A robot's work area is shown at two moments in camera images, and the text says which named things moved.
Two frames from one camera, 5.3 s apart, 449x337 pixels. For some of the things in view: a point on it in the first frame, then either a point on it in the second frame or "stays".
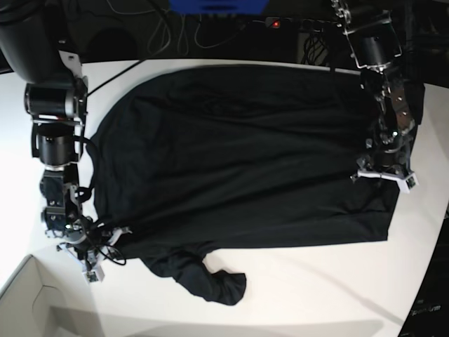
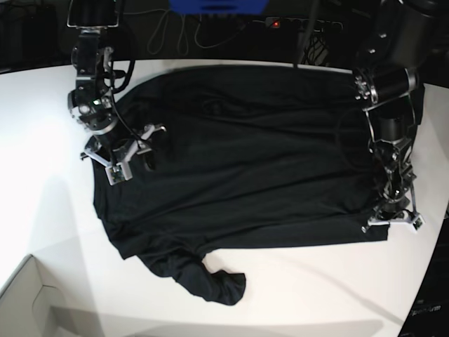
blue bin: [218, 7] stays
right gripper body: [395, 168] -> [417, 221]
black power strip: [299, 24] stays
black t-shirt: [193, 159] stays
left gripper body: [94, 270] -> [117, 165]
